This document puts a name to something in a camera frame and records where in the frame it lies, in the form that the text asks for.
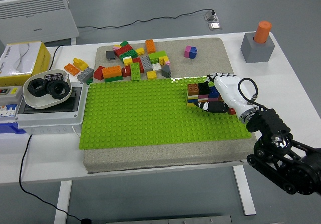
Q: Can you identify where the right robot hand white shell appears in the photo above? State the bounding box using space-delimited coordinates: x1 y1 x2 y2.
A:
196 72 259 117

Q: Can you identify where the blue square toy brick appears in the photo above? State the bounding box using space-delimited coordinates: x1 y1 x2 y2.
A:
208 86 220 98

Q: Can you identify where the brown square toy brick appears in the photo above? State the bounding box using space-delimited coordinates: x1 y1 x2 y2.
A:
187 83 200 96

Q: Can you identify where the lime green toy brick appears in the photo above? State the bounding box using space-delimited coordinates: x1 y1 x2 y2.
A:
148 51 167 64

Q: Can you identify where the light grey toy brick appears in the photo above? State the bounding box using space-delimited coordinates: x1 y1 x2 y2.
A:
140 55 153 72
76 67 94 82

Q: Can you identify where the green toy baseplate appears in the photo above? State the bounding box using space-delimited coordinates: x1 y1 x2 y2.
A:
78 73 252 150

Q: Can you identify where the long green toy brick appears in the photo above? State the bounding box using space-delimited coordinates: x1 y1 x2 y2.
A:
130 62 142 81

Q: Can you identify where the dark green toy brick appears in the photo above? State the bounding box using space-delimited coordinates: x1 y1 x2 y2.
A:
119 49 138 61

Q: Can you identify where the long red toy brick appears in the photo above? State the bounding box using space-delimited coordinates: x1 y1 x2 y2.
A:
114 44 133 57

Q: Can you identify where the flat green toy brick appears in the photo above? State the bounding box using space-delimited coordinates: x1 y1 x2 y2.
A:
104 75 124 83

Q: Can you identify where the wide orange toy brick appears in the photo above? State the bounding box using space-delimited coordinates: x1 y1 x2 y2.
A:
102 65 122 79

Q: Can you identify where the red sloped toy brick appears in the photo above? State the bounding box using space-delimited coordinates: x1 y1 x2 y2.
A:
93 65 106 81

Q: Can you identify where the yellow stepped toy brick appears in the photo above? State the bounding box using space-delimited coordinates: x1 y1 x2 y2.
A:
73 57 89 71

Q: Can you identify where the flat orange toy brick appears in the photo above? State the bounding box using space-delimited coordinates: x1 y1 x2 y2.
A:
63 63 80 77

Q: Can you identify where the grey cube holder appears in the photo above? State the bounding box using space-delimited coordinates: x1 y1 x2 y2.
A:
240 31 275 64

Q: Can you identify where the pink and blue brick stack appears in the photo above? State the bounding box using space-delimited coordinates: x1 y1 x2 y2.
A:
184 45 198 59

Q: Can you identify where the closed floor socket plate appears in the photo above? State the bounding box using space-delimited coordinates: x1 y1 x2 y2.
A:
208 21 223 31

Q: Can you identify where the dark grey sloped brick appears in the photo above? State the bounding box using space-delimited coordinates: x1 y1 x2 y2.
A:
161 64 172 78

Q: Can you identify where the orange cylinder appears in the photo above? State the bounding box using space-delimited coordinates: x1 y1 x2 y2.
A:
253 21 272 44

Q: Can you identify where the open floor socket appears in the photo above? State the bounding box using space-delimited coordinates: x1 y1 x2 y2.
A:
203 9 221 22

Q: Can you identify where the grey-brown mat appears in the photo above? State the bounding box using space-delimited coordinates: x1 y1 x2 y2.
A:
82 37 259 174

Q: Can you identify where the white table leg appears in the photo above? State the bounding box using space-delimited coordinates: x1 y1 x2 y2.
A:
54 180 73 224
232 165 257 216

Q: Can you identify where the large black hex nut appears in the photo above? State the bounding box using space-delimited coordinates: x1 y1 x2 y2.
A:
27 77 49 98
46 80 70 100

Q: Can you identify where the small dark terminal block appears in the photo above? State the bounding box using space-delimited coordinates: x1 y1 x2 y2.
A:
44 71 63 81

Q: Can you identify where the white bowl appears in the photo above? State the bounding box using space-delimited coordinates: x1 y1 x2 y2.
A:
23 68 73 110

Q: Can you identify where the white panel heater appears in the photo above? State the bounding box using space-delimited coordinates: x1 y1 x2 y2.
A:
0 0 79 46

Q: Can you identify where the yellow white tissue box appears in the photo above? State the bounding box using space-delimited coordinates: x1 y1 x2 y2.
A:
0 41 52 86

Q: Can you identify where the grey push-button box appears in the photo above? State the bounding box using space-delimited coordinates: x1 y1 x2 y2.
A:
0 85 24 106

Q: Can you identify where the blue plastic bin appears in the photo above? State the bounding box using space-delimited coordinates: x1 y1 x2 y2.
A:
0 121 27 135

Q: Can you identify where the white blue circuit breaker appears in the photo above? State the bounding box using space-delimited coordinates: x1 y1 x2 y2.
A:
0 103 20 119

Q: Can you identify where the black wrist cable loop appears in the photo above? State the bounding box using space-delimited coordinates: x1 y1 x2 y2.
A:
237 77 259 107

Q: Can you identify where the multicolour stacked brick wall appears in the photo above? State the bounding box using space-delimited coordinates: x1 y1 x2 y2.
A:
187 93 227 108

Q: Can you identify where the black floor cable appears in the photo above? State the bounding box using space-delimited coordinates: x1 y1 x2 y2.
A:
76 9 215 30

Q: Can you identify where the grey electrical enclosure box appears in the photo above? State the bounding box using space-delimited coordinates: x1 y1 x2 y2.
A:
15 81 89 135

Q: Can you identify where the black power cable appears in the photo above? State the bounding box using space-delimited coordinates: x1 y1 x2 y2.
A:
19 45 87 222

